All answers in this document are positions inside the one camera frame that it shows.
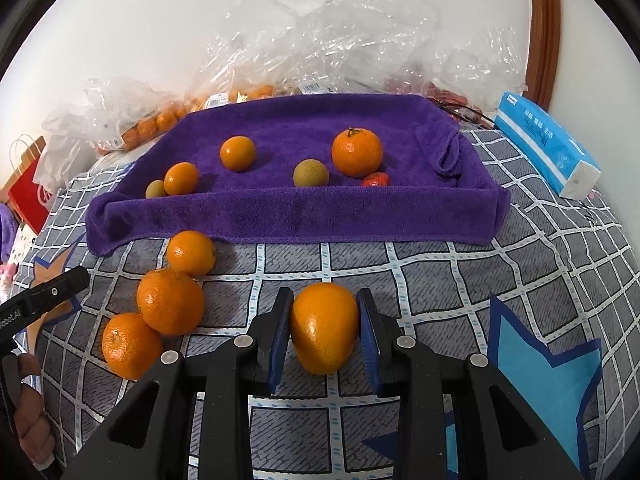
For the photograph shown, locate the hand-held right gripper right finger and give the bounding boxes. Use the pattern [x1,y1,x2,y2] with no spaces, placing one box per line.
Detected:
[356,288,583,480]

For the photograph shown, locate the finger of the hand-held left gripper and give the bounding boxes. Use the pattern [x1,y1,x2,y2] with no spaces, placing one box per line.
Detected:
[0,266,90,348]

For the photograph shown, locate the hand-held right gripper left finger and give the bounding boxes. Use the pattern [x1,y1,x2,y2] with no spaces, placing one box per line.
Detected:
[60,287,296,480]

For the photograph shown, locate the large smooth orange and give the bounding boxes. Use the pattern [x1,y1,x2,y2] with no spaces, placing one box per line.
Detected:
[290,283,360,375]

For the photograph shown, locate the purple towel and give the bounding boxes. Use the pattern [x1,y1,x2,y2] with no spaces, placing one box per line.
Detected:
[85,92,512,256]

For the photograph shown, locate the cluster of small red fruits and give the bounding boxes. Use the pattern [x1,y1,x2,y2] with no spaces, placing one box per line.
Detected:
[425,82,483,111]

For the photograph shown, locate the person's left hand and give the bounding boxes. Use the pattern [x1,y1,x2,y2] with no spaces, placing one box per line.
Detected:
[12,354,57,467]

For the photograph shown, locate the pink white patterned cloth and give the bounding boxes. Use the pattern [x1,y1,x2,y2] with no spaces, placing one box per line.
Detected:
[0,222,36,306]

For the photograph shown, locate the purple cloth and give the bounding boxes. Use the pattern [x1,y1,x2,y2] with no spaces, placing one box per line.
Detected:
[0,204,17,263]

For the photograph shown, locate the red paper bag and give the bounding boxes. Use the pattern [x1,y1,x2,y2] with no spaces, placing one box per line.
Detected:
[7,135,58,233]

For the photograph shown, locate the large bumpy mandarin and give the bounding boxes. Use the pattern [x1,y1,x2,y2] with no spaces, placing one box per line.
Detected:
[136,268,206,337]
[102,312,164,381]

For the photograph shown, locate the grey checked star blanket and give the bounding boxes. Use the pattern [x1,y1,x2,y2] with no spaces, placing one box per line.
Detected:
[0,125,636,480]

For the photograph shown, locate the white plastic bag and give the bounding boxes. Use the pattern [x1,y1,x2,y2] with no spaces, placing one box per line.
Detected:
[34,110,108,196]

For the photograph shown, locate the mandarin with green stem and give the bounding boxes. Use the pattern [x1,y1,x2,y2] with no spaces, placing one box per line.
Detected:
[331,127,384,178]

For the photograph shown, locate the heap of bagged small oranges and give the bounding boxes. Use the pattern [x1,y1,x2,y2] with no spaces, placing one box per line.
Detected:
[97,107,181,156]
[187,84,276,113]

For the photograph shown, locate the clear plastic bag green label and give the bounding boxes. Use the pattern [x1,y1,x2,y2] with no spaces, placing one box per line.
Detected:
[85,77,188,156]

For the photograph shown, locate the blue white tissue pack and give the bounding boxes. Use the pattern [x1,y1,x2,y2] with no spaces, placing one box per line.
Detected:
[495,91,602,199]

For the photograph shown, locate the crumpled clear plastic bag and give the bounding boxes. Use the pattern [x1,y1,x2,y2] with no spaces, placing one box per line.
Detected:
[185,0,528,111]

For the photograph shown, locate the thin black cable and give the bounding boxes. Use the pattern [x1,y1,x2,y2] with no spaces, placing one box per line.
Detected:
[435,100,497,129]

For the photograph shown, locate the brown wooden door frame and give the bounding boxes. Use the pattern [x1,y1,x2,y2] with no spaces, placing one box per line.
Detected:
[525,0,561,111]

